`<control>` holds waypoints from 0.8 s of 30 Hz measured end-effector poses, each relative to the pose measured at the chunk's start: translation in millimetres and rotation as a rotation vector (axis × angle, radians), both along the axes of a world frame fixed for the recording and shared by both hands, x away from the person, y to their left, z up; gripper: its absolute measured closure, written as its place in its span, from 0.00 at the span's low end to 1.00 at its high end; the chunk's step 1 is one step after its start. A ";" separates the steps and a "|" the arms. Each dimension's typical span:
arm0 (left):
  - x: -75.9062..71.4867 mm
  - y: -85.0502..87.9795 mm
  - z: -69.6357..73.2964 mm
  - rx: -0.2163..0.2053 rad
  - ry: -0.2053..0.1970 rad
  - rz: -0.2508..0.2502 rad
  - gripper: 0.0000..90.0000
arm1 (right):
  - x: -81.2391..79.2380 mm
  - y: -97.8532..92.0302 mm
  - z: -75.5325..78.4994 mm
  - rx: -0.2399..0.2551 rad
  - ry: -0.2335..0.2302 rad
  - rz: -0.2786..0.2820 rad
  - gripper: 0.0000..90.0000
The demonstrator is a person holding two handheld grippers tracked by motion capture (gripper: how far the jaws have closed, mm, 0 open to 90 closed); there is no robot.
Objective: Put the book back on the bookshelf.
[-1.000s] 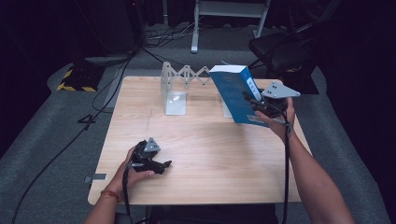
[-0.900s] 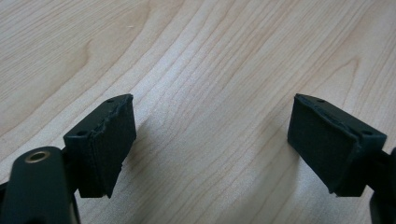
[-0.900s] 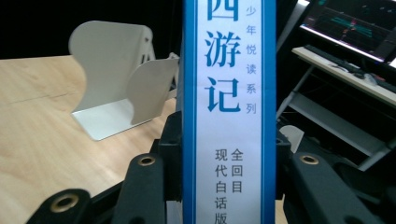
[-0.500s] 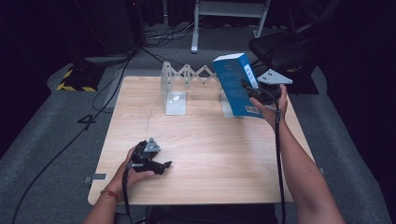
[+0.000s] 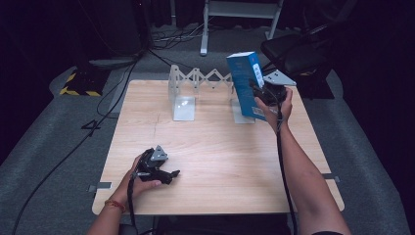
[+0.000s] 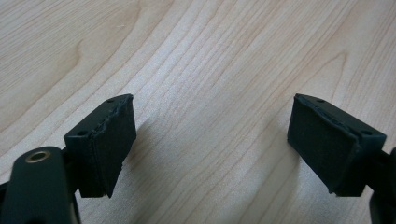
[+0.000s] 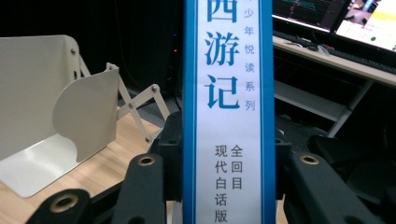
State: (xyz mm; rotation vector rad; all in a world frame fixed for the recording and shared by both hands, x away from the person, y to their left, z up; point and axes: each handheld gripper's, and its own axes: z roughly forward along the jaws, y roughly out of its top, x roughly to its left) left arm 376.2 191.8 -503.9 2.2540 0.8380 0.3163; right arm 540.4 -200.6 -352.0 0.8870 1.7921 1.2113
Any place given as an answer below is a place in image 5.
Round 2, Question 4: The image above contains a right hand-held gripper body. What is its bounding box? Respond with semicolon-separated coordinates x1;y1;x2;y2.
260;69;298;107

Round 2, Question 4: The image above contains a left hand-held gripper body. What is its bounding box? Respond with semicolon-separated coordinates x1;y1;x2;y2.
136;145;169;182

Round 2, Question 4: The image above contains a blue book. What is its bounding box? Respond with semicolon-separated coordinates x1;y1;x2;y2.
225;51;267;122

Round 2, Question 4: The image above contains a silver expandable metal bookend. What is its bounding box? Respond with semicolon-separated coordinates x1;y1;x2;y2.
167;64;256;125

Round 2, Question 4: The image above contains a person's right hand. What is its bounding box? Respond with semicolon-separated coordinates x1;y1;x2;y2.
254;86;294;133

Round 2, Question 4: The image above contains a person's left hand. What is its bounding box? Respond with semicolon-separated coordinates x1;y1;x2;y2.
114;155;162;208

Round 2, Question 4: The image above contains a black chair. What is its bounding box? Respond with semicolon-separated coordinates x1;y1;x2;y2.
259;23;339;82

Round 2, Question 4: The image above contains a black yellow striped base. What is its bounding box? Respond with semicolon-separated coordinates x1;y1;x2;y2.
59;68;111;98

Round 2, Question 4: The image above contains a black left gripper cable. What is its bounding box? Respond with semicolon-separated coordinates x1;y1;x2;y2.
126;174;141;235

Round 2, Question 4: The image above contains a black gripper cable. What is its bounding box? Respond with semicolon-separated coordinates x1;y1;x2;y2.
275;102;299;235
126;174;141;235

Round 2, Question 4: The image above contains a red orange bracelet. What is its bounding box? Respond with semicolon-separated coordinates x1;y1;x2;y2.
104;199;127;214

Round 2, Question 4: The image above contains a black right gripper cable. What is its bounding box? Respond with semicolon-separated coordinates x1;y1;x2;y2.
275;102;299;235

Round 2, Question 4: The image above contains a white metal stand frame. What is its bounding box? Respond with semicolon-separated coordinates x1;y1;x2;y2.
199;0;285;57

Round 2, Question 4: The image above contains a long black floor cable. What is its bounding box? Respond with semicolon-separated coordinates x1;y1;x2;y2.
11;58;141;235

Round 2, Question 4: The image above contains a bundle of floor cables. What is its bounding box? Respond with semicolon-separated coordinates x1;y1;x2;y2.
149;23;209;52

